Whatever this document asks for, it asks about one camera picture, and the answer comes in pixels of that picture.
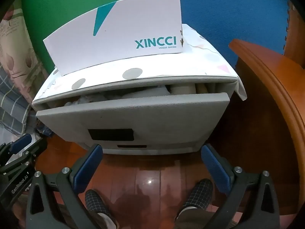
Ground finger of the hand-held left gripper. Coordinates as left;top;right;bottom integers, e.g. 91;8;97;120
14;138;48;170
0;134;32;158

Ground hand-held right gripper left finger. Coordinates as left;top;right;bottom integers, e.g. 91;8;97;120
26;144;117;229

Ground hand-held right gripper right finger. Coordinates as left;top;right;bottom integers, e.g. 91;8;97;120
201;144;280;229

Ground wooden drawer with grey front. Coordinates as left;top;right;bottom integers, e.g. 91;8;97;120
36;82;230;149

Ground white shoe box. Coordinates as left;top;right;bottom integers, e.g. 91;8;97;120
43;0;185;77

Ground blue printed packet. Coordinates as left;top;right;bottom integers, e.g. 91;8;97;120
33;123;53;137

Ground plaid slipper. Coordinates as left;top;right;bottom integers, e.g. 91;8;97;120
175;178;214;221
85;189;120;229

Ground olive trousers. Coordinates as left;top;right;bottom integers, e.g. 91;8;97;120
92;206;235;229

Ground white patterned cover cloth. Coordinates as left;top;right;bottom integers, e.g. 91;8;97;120
32;24;247;105

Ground green foam mat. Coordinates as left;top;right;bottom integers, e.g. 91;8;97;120
21;0;136;65

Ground blue foam mat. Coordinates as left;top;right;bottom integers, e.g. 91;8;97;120
132;0;296;65

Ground brown wooden bed frame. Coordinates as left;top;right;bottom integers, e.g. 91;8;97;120
210;38;305;220

